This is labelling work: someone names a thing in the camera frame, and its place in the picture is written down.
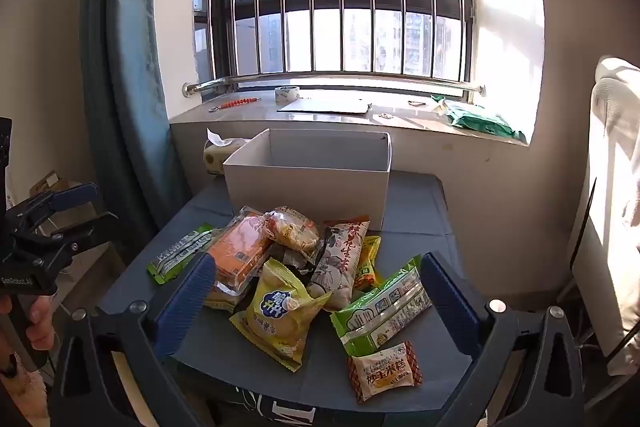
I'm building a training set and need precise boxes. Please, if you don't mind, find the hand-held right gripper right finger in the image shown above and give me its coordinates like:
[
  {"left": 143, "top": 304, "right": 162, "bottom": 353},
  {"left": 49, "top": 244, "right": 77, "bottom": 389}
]
[{"left": 420, "top": 252, "right": 586, "bottom": 427}]

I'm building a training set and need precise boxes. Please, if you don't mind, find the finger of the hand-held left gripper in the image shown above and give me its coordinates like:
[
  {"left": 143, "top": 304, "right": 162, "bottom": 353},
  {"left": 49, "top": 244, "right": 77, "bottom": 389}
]
[
  {"left": 12, "top": 183, "right": 100, "bottom": 233},
  {"left": 20, "top": 212, "right": 120, "bottom": 258}
]

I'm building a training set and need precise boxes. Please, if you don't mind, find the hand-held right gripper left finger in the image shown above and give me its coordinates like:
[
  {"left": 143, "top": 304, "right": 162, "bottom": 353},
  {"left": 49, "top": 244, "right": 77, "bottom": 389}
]
[{"left": 50, "top": 253, "right": 218, "bottom": 427}]

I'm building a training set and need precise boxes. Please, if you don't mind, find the slim green snack packet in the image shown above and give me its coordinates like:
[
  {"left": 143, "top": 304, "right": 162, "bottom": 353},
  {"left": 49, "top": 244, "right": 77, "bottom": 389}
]
[{"left": 146, "top": 223, "right": 214, "bottom": 286}]

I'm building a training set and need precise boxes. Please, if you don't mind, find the wide green snack packet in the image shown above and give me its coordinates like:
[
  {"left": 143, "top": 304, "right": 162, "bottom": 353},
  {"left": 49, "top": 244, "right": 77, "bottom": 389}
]
[{"left": 329, "top": 255, "right": 434, "bottom": 359}]

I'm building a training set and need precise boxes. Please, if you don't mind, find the small yellow snack packet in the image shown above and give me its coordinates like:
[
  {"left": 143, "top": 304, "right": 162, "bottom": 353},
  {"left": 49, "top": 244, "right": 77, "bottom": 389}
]
[{"left": 354, "top": 235, "right": 382, "bottom": 292}]

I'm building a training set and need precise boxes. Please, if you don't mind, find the small orange white snack packet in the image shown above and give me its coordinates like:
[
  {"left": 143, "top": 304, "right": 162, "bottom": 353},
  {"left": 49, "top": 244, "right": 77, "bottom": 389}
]
[{"left": 348, "top": 340, "right": 424, "bottom": 404}]

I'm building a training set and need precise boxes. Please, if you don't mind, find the yellow chip packet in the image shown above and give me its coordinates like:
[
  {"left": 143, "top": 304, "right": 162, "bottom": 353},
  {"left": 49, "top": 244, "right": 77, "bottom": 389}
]
[{"left": 229, "top": 258, "right": 334, "bottom": 374}]

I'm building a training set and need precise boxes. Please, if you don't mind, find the black snack packet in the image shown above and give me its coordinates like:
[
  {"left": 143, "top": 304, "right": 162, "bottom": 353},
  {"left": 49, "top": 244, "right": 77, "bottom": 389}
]
[{"left": 269, "top": 241, "right": 327, "bottom": 279}]

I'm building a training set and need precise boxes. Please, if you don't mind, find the brown white printed snack packet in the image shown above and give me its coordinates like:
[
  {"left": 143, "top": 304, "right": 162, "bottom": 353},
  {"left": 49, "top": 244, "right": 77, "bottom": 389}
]
[{"left": 306, "top": 215, "right": 371, "bottom": 314}]

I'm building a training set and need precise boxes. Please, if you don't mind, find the clear bag of pale snacks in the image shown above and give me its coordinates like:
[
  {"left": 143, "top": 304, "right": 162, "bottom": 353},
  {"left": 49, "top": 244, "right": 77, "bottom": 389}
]
[{"left": 264, "top": 206, "right": 322, "bottom": 254}]

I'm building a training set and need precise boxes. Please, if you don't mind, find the white cardboard box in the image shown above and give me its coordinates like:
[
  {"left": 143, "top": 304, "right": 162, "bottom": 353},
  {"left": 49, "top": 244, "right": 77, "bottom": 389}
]
[{"left": 222, "top": 128, "right": 392, "bottom": 232}]

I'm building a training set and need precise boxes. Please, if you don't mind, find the person's left hand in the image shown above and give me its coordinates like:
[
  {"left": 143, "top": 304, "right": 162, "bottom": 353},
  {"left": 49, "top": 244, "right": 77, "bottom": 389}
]
[{"left": 0, "top": 293, "right": 54, "bottom": 350}]

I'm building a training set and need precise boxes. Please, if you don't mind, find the brown cardboard box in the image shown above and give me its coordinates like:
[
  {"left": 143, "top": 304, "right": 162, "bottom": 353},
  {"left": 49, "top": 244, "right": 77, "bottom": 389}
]
[{"left": 29, "top": 170, "right": 127, "bottom": 308}]

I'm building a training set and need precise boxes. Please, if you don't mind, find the teal curtain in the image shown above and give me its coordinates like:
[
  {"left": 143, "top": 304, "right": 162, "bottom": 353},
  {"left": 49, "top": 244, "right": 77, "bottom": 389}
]
[{"left": 79, "top": 0, "right": 192, "bottom": 253}]

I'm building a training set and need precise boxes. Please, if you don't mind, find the green plastic bag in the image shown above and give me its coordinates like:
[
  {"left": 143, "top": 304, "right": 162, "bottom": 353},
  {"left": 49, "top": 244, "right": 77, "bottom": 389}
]
[{"left": 430, "top": 94, "right": 529, "bottom": 144}]

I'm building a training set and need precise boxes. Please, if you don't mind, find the white chair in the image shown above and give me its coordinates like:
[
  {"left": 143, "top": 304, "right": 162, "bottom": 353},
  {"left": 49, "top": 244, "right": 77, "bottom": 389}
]
[{"left": 564, "top": 54, "right": 640, "bottom": 378}]

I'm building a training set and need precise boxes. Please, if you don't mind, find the flat cardboard sheet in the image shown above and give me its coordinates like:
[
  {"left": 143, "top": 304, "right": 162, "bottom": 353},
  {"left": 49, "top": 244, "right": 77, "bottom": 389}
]
[{"left": 276, "top": 98, "right": 374, "bottom": 114}]

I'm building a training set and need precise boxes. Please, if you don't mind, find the orange handled tool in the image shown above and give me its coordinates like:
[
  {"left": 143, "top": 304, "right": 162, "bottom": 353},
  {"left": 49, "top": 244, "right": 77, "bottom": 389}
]
[{"left": 208, "top": 97, "right": 264, "bottom": 113}]

